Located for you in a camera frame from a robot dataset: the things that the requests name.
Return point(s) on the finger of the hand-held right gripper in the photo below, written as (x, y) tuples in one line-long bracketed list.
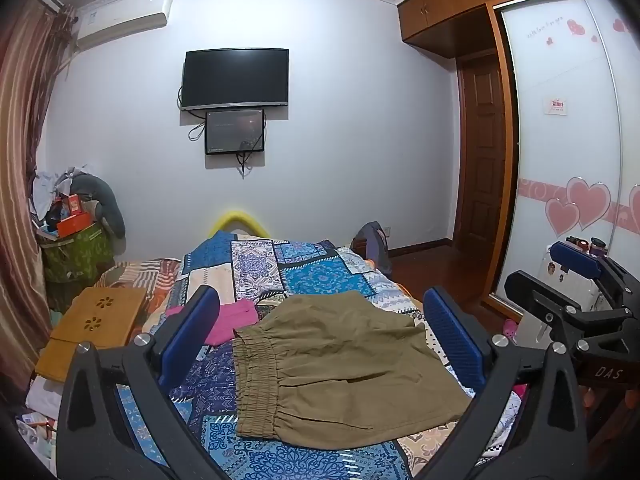
[(575, 255), (537, 297)]

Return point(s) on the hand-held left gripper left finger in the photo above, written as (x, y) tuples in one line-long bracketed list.
[(192, 335)]

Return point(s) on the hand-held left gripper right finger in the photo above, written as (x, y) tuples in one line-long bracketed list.
[(452, 340)]

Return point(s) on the olive green pants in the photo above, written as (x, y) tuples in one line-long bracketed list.
[(350, 360)]

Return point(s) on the small dark jar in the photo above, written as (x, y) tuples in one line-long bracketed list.
[(580, 245), (598, 246)]

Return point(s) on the pink slipper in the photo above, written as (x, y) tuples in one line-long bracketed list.
[(511, 330)]

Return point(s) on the pink garment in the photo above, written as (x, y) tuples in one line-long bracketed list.
[(235, 320)]

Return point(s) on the orange striped sheet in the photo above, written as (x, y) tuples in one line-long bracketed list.
[(140, 272)]

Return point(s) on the white heart-print wardrobe door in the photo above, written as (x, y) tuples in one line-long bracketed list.
[(565, 170)]

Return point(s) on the wooden lap table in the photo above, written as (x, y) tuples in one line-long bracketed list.
[(95, 320)]

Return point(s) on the grey backpack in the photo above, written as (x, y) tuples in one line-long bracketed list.
[(372, 247)]

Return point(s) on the yellow foam bed guard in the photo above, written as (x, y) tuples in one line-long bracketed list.
[(240, 217)]

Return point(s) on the brown wooden door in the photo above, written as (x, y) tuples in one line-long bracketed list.
[(482, 160)]

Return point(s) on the green patterned bag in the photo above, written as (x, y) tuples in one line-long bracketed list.
[(75, 255)]

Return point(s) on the blue patchwork blanket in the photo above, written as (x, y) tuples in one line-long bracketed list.
[(320, 270)]

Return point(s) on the pink wardrobe sticker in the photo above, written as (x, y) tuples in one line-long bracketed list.
[(555, 106)]

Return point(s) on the grey plush pillow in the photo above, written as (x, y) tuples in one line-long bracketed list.
[(107, 200)]

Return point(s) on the orange box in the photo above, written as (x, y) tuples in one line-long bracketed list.
[(75, 225)]

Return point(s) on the red box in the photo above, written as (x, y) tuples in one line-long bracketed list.
[(75, 204)]

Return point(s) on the pile of pale clothes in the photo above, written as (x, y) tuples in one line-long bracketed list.
[(50, 185)]

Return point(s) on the striped brown curtain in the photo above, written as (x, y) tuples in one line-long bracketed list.
[(25, 160)]

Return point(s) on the wooden overhead cabinets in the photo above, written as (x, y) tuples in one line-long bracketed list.
[(440, 5)]

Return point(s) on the white air conditioner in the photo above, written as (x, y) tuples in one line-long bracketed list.
[(120, 20)]

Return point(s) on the white wall socket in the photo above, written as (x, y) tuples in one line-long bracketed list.
[(384, 232)]

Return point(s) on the small black wall monitor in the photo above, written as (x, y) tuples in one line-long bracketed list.
[(234, 131)]

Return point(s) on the black wall television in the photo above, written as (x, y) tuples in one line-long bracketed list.
[(235, 77)]

